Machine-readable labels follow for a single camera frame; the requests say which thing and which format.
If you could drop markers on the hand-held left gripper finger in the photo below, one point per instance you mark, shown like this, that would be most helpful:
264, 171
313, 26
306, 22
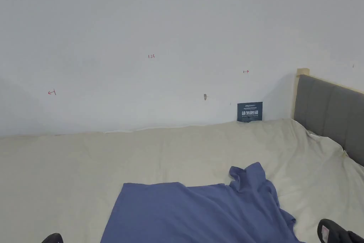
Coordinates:
53, 239

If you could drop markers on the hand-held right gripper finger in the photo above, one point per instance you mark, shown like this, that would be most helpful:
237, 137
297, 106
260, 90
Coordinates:
337, 233

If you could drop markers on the blue shirt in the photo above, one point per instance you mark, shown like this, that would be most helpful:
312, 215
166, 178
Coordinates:
182, 214

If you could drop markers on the bed with beige sheet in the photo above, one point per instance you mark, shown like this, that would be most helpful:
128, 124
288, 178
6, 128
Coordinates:
71, 174

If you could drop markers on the grey padded headboard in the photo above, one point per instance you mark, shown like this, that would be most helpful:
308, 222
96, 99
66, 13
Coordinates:
327, 112

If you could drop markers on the dark blue sign card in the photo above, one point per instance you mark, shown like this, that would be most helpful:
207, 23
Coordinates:
250, 111

